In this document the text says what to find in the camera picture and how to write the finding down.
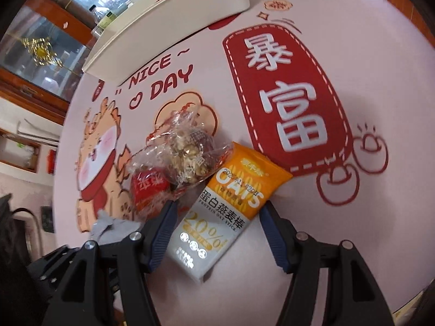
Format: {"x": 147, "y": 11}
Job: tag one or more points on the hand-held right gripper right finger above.
{"x": 273, "y": 237}

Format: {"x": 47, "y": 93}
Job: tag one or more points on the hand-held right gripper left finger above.
{"x": 163, "y": 234}

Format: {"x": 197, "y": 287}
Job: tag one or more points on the orange and white oat bar packet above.
{"x": 231, "y": 203}

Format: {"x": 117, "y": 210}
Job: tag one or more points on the white plastic tray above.
{"x": 170, "y": 17}

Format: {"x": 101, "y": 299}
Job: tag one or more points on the black chair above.
{"x": 17, "y": 244}

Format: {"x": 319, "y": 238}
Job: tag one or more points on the red snack packet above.
{"x": 149, "y": 190}

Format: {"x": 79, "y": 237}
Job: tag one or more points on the grey crumpled wrapper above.
{"x": 115, "y": 229}

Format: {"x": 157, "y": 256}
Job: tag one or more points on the clear packet of nut clusters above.
{"x": 190, "y": 156}

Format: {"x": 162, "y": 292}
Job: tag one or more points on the glass bottle with green label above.
{"x": 105, "y": 17}

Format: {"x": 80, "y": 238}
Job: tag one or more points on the glass door panel wooden frame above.
{"x": 40, "y": 61}

